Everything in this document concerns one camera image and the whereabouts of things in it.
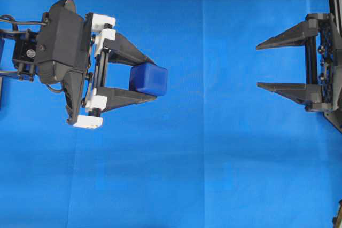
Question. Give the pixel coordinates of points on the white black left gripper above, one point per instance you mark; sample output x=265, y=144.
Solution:
x=85, y=91

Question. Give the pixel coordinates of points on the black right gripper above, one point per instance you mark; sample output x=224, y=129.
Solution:
x=327, y=95

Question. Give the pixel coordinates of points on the blue block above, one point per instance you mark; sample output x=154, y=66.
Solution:
x=149, y=79

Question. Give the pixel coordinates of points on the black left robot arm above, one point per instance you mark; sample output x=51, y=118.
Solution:
x=24, y=53

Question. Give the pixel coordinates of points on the blue table cloth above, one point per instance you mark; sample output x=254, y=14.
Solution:
x=214, y=151

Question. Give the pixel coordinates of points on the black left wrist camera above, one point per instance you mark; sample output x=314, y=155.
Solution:
x=63, y=49

